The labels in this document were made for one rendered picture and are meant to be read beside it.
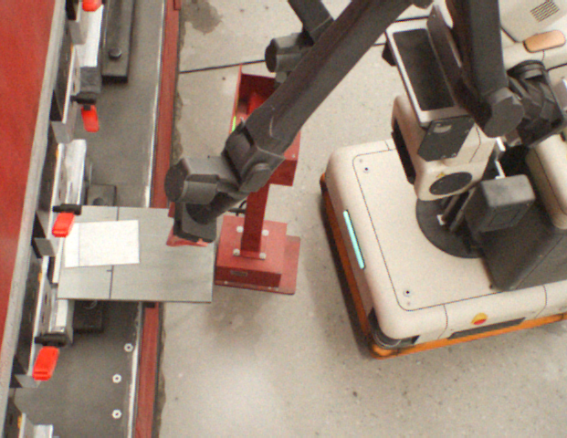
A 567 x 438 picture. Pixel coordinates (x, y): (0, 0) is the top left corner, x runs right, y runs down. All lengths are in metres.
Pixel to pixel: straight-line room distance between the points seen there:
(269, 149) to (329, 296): 1.39
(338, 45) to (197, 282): 0.53
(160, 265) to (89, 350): 0.21
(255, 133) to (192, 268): 0.35
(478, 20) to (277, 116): 0.32
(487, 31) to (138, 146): 0.79
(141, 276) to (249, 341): 1.05
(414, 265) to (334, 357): 0.38
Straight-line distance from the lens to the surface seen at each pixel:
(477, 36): 1.28
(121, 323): 1.57
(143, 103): 1.80
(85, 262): 1.49
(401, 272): 2.32
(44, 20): 1.20
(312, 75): 1.16
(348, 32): 1.14
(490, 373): 2.60
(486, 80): 1.36
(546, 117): 1.51
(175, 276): 1.46
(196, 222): 1.34
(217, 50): 3.00
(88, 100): 1.35
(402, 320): 2.27
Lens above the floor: 2.35
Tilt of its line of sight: 62 degrees down
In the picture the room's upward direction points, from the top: 12 degrees clockwise
